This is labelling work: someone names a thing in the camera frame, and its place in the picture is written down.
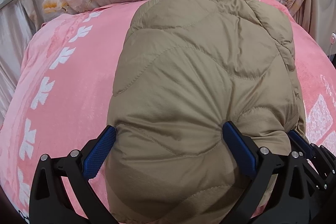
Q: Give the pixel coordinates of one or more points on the khaki quilted puffer jacket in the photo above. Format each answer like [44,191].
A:
[186,67]

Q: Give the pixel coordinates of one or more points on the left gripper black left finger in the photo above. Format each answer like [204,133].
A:
[94,153]

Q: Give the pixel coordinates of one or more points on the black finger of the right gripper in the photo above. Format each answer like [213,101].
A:
[299,144]

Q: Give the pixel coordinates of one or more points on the silver grey satin curtain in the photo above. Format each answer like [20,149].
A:
[15,34]

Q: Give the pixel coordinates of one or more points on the pink butterfly pattern blanket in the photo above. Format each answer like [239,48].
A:
[65,86]

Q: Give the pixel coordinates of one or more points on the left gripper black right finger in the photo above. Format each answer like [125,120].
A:
[244,150]

